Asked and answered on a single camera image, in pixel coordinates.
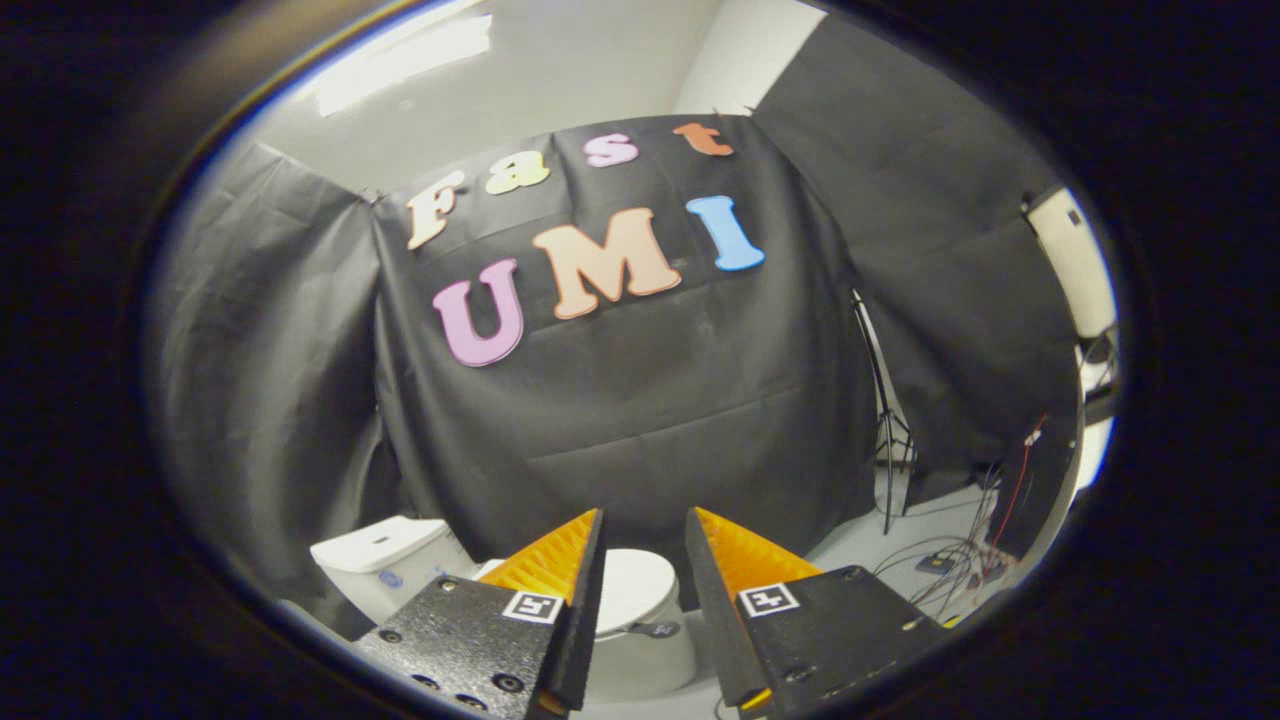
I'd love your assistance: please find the white toilet lid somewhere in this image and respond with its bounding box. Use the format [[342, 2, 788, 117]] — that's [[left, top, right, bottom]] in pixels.
[[475, 548, 683, 638]]

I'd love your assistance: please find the white wall panel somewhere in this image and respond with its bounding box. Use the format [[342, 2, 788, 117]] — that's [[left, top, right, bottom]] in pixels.
[[1025, 185, 1118, 341]]

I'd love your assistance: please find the white toilet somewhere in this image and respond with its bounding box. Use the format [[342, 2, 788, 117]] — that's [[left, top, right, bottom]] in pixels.
[[310, 517, 698, 703]]

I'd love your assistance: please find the black backdrop cloth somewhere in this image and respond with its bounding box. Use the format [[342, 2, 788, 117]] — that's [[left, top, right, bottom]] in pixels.
[[150, 10, 1086, 641]]

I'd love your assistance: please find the bundle of floor cables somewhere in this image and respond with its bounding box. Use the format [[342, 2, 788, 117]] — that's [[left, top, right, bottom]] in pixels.
[[870, 470, 1013, 613]]

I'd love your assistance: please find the black board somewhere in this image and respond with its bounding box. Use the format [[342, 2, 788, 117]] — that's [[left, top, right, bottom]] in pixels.
[[985, 415, 1083, 561]]

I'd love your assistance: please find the black tripod stand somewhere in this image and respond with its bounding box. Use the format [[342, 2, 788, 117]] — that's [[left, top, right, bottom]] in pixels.
[[852, 290, 917, 536]]

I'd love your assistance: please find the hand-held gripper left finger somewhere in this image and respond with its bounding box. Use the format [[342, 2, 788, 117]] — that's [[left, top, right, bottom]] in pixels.
[[352, 508, 609, 720]]

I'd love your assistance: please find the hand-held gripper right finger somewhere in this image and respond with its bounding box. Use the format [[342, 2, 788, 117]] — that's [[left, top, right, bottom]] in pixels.
[[685, 506, 949, 720]]

